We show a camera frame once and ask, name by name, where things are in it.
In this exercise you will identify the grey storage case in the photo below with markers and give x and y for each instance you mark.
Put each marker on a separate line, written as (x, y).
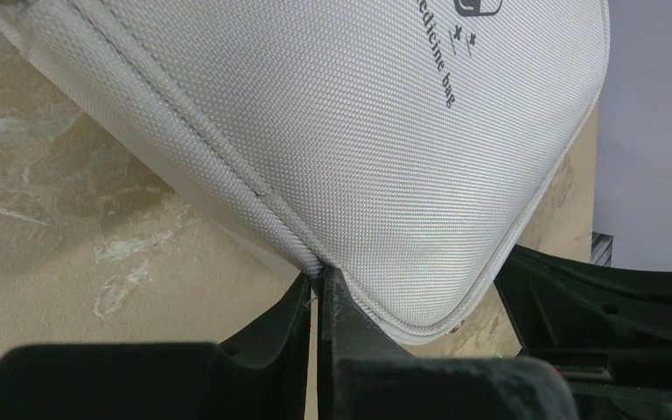
(406, 143)

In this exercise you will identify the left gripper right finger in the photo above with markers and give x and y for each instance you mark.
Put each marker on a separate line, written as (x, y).
(364, 374)

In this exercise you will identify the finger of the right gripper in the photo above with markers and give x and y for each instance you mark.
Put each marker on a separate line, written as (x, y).
(607, 331)

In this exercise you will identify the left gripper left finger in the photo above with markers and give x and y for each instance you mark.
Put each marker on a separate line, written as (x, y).
(258, 373)

